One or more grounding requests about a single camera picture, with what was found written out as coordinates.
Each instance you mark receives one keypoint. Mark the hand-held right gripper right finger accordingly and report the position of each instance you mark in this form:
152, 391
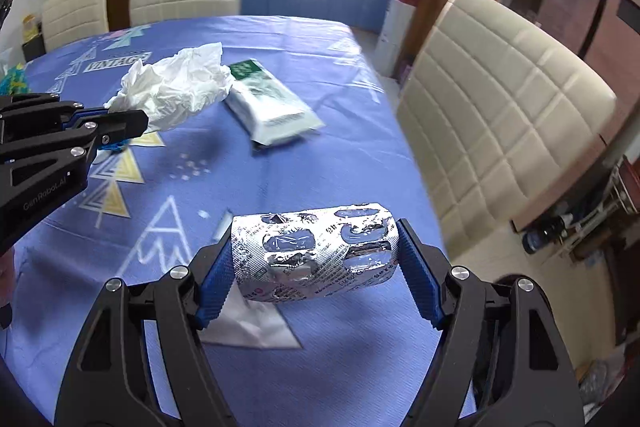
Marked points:
419, 279

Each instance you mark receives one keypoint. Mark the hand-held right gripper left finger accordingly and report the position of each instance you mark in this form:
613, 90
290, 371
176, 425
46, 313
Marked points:
215, 289

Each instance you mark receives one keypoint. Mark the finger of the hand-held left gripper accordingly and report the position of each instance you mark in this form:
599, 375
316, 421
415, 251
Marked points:
35, 104
55, 142

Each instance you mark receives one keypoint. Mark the black trash bin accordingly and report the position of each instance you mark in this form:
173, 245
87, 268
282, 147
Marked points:
505, 289

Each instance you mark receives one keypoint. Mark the silver blister pack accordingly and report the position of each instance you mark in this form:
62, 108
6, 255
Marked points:
315, 252

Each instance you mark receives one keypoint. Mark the white tissue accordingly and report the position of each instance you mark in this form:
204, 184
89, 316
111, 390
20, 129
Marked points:
172, 84

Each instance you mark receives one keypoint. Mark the beaded colourful tissue box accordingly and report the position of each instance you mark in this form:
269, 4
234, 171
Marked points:
12, 79

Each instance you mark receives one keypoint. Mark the dark floor bottle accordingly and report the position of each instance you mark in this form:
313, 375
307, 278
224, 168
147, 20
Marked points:
545, 234

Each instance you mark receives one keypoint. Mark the blue printed tablecloth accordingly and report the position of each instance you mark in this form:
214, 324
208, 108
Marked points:
325, 167

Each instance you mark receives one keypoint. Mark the green white tissue packet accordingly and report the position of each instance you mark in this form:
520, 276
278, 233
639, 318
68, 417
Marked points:
270, 107

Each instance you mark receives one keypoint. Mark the dark purple bottle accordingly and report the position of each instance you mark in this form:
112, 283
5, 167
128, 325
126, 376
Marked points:
407, 72

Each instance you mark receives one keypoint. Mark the white water dispenser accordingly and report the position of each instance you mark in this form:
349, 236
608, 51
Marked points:
397, 32

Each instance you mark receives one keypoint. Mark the brown pink refrigerator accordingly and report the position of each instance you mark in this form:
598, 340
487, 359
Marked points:
585, 7

